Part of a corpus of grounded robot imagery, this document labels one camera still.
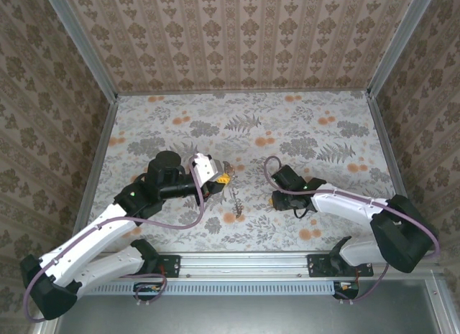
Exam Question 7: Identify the metal plate with key rings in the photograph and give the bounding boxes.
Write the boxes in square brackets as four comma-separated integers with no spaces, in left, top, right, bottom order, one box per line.
[222,160,246,221]

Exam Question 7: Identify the floral patterned table cover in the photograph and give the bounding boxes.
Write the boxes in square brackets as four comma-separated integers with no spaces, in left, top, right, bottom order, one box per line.
[77,91,414,252]

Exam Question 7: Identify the grey metal panel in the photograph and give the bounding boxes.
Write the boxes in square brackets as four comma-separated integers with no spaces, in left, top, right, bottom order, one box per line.
[53,278,441,334]

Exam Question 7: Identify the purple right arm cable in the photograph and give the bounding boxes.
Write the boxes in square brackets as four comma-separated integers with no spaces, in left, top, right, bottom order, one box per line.
[264,155,442,306]

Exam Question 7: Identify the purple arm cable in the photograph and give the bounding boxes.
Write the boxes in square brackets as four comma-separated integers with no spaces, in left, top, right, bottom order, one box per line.
[22,156,206,323]
[264,155,442,306]

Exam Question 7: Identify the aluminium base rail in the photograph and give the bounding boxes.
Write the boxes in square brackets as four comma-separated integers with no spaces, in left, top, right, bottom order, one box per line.
[82,250,440,282]

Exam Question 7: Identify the aluminium table side rail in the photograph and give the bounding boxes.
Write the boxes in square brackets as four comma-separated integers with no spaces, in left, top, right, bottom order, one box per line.
[71,95,119,238]
[366,91,410,202]

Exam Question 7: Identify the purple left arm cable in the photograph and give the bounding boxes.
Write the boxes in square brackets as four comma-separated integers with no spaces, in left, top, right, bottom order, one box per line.
[22,156,206,323]

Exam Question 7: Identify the grey slotted cable duct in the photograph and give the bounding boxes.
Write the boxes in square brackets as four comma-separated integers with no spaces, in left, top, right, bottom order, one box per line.
[84,279,337,297]

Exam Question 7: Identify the small electronics board with wires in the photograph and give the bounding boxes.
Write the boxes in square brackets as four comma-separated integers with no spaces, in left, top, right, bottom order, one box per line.
[333,280,360,299]
[133,282,163,296]

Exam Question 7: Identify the aluminium frame post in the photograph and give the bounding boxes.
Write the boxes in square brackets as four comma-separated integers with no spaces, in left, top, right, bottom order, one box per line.
[41,0,119,103]
[366,0,438,98]

